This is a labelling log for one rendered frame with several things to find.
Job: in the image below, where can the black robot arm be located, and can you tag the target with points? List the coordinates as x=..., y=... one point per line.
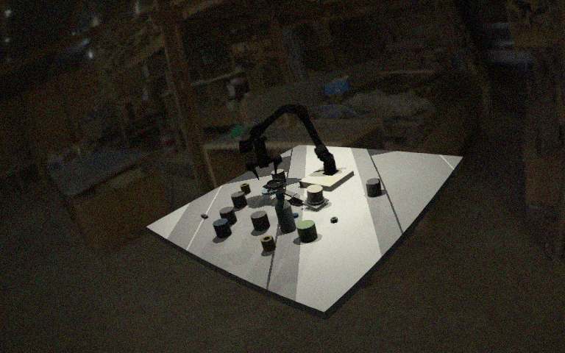
x=302, y=113

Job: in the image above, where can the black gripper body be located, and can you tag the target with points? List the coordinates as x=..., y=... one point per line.
x=250, y=165

